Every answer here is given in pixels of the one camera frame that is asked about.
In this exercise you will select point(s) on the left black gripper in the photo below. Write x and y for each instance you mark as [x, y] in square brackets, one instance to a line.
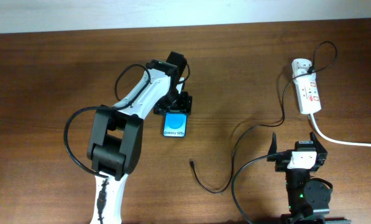
[184, 105]

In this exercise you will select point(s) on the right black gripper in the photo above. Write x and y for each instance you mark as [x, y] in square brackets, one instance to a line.
[321, 154]

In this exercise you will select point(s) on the blue screen Galaxy smartphone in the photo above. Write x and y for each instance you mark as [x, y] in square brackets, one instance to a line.
[175, 125]

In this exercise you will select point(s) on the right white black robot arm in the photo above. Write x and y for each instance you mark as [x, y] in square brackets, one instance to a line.
[308, 196]

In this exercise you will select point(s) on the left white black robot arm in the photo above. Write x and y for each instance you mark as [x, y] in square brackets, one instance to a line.
[116, 136]

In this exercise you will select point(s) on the white USB charger plug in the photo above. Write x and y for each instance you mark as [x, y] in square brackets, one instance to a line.
[300, 67]

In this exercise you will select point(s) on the white power strip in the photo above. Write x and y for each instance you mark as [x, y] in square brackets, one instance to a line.
[307, 94]

